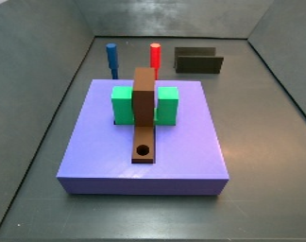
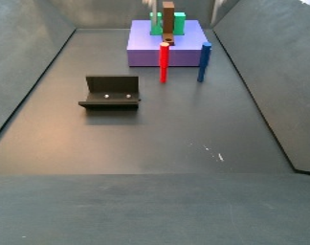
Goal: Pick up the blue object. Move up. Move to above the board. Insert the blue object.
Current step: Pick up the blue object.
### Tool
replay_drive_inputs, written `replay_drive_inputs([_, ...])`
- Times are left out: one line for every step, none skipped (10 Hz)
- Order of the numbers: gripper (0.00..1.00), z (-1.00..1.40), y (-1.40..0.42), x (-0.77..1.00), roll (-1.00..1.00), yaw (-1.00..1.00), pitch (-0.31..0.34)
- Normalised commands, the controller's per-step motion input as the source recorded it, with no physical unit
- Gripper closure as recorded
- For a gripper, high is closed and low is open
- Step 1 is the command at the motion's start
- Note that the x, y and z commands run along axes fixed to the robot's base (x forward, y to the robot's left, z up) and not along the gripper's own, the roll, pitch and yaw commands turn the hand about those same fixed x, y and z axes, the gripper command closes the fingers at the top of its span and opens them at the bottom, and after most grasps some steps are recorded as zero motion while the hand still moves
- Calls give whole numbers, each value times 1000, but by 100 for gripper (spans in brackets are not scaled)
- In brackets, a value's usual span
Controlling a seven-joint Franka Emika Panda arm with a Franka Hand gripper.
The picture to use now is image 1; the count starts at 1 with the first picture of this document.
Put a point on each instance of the purple rectangular board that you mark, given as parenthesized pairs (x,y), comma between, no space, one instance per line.
(189,166)

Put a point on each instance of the black angle bracket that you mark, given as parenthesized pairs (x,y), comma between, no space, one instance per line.
(198,60)

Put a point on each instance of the green U-shaped block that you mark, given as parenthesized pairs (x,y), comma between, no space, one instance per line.
(165,111)

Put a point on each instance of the red cylindrical peg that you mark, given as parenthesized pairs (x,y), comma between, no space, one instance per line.
(155,57)

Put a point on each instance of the blue cylindrical peg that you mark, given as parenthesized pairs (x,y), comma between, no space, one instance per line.
(113,59)

